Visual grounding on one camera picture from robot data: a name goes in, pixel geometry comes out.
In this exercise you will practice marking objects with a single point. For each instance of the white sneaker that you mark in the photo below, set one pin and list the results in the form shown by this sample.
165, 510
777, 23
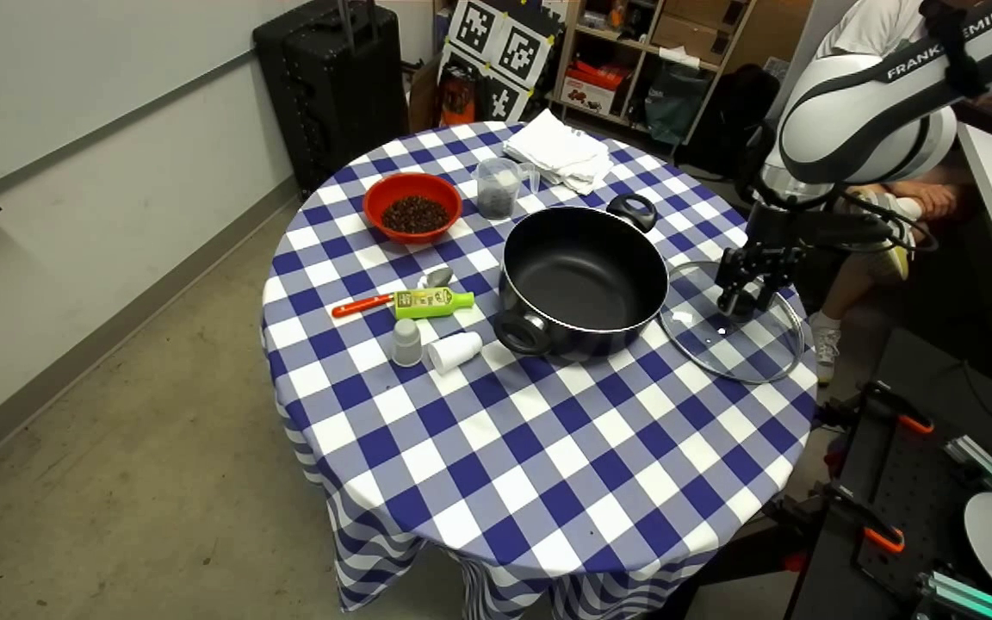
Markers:
828, 341

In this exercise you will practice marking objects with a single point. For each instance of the black side table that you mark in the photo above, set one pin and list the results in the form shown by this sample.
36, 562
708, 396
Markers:
930, 458

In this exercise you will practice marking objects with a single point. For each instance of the black cooking pot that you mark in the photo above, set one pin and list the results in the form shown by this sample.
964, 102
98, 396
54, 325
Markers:
584, 277

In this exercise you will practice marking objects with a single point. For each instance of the orange black clamp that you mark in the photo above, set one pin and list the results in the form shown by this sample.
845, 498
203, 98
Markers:
869, 521
878, 408

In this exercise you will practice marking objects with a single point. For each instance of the small grey white bottle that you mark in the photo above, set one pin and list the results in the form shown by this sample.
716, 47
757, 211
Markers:
404, 346

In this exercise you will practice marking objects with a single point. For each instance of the glass lid with black knob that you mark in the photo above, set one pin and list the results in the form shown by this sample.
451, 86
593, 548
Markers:
739, 357

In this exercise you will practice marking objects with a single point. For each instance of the red storage bin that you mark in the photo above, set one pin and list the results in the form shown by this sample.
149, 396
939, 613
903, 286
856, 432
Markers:
593, 90

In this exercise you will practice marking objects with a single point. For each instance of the orange object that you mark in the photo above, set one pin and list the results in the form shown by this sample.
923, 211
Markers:
456, 105

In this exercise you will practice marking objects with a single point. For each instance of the red plastic bowl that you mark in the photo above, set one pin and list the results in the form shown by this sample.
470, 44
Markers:
373, 211

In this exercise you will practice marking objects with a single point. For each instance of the small white cup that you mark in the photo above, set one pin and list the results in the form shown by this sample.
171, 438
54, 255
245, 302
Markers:
451, 350

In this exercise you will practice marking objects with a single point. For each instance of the clear glass jar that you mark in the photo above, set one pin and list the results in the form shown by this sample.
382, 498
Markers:
498, 191

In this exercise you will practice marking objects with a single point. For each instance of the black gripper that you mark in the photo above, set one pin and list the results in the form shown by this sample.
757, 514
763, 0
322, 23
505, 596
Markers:
768, 254

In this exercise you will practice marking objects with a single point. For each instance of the blue white checkered tablecloth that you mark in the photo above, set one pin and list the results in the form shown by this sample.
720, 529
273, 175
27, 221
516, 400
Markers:
542, 458

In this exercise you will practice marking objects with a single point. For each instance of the green tube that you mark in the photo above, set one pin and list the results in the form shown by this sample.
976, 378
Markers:
430, 304

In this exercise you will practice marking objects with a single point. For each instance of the white folded towel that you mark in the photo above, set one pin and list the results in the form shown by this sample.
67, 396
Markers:
559, 151

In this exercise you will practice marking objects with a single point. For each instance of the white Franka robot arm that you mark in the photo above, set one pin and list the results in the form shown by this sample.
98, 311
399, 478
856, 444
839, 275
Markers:
862, 116

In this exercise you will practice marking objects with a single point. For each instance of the black white tag board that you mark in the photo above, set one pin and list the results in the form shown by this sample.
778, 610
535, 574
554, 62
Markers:
500, 47

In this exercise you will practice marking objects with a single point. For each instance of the grey yellow sneaker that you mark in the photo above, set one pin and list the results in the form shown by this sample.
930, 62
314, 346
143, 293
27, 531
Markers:
903, 263

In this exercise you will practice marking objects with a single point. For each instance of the dark brown beans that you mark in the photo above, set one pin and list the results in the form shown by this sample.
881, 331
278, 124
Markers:
415, 215

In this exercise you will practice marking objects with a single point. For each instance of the black speaker box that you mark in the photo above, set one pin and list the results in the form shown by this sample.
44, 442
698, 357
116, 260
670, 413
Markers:
327, 90

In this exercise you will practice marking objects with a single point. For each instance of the wooden shelf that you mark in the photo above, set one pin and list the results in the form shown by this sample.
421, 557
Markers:
739, 29

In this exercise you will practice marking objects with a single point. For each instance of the teal light bar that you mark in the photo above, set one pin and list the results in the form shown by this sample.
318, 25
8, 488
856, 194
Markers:
962, 595
981, 463

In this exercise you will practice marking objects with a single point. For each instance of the person in white shirt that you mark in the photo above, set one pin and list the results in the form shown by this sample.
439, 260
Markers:
877, 23

